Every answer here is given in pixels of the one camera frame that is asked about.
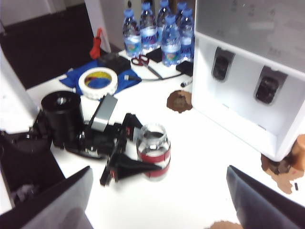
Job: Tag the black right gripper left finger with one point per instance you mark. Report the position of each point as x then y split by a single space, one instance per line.
52 205

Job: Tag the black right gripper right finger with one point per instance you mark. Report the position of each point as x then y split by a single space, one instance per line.
267 205

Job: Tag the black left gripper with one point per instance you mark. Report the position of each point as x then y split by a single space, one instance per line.
115 143

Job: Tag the glass jar with red bands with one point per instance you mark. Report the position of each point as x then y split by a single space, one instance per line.
152 158

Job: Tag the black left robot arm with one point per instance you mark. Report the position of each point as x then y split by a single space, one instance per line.
62 119

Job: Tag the white water dispenser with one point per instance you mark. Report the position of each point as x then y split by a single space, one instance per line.
207 95

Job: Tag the blue capped water bottle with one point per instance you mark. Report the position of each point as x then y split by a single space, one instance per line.
187 35
148 28
132 33
181 7
171 43
163 14

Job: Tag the black dispenser tap lever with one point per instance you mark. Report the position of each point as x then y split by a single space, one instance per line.
268 88
221 64

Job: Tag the small black screw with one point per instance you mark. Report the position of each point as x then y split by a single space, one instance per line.
297 186

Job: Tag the large white tape roll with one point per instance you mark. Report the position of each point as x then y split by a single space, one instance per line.
100 94

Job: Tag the black power adapter box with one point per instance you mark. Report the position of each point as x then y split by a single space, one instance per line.
112 62

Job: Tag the blue cloth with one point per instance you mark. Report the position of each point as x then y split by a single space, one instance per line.
71 80

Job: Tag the black flat box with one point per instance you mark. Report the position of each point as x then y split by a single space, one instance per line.
153 55
184 68

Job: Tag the red orange hand tool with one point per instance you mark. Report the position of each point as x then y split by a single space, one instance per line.
95 47

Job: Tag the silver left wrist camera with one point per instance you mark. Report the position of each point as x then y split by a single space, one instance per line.
104 112

